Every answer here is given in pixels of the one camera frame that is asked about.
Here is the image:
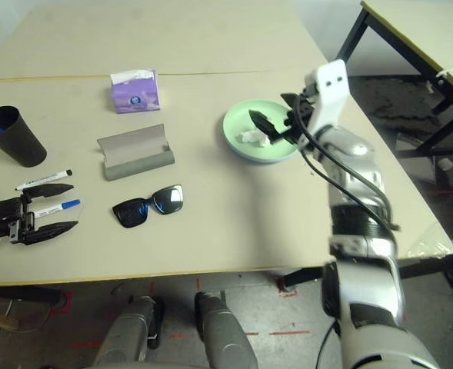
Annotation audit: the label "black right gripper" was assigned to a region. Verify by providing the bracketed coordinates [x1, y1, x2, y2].
[248, 91, 316, 147]

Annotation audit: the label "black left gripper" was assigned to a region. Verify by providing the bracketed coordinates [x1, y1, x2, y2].
[0, 183, 80, 246]

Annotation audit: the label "black cap whiteboard marker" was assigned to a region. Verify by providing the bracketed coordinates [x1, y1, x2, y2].
[15, 168, 74, 192]

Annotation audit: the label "light green plate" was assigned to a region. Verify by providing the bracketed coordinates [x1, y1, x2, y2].
[222, 98, 302, 162]

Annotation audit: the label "white tissue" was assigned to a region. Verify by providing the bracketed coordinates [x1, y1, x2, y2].
[236, 129, 271, 149]

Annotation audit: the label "black sunglasses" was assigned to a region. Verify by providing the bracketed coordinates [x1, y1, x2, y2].
[112, 184, 185, 230]

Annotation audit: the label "grey glasses case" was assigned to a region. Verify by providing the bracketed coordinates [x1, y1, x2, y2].
[96, 123, 176, 181]

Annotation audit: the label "black plastic cup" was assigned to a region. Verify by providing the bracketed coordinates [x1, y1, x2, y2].
[0, 106, 48, 168]

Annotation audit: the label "black table support beam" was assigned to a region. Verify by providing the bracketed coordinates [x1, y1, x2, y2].
[0, 284, 64, 308]
[282, 245, 453, 289]

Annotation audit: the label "purple tissue pack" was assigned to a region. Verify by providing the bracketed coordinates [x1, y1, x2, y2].
[109, 68, 161, 115]

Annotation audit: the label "beige side table black legs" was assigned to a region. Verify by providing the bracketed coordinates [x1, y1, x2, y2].
[335, 0, 453, 158]

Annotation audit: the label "white tape strip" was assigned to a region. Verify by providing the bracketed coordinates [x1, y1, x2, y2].
[428, 67, 453, 93]

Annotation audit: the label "clear plastic film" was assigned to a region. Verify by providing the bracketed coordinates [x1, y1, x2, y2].
[402, 225, 453, 263]

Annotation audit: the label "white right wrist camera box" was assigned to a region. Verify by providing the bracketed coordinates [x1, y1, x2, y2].
[305, 58, 351, 135]

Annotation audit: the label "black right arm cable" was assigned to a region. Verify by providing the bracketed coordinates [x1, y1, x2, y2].
[291, 98, 401, 232]

